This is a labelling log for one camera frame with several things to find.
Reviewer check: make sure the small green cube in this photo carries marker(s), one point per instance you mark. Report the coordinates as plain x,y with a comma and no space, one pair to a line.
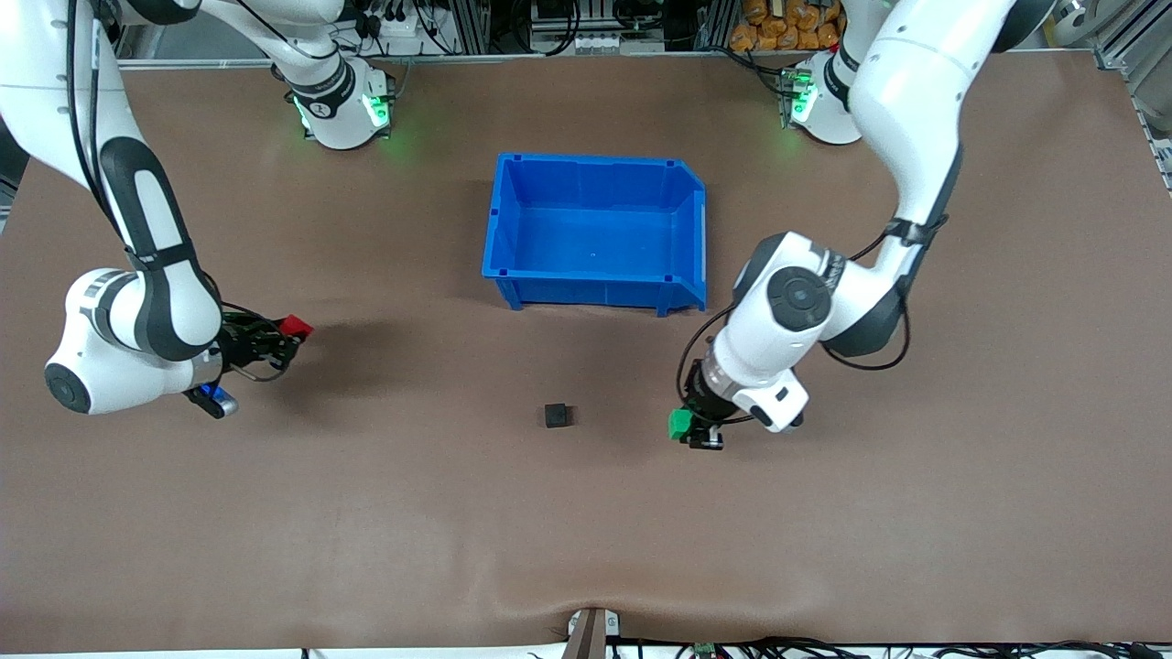
680,425

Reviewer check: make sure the blue plastic storage bin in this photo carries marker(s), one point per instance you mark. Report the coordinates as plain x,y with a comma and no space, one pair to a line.
595,238

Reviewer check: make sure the white power strip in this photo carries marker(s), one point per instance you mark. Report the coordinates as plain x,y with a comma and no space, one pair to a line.
398,37
613,44

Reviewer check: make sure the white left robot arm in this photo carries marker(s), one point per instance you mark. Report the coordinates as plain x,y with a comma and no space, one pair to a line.
916,91

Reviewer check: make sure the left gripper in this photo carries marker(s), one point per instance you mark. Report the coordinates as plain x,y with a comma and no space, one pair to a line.
704,404

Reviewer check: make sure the orange snack bags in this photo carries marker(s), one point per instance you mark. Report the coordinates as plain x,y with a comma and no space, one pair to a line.
778,27

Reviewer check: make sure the small black cube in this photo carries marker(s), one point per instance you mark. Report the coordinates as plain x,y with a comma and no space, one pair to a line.
556,415

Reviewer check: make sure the brown table mat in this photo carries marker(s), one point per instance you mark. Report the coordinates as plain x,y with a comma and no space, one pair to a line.
458,513

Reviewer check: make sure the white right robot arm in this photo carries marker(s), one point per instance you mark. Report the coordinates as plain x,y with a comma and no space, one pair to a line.
37,73

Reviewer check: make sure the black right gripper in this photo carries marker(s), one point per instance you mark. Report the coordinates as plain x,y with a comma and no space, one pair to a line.
242,342

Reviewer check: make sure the aluminium extrusion frame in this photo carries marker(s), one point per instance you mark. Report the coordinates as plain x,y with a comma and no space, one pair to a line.
1149,87

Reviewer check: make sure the small red cube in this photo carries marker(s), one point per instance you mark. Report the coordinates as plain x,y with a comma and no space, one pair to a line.
297,326

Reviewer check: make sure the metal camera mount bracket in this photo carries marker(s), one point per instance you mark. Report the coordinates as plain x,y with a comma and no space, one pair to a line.
591,631

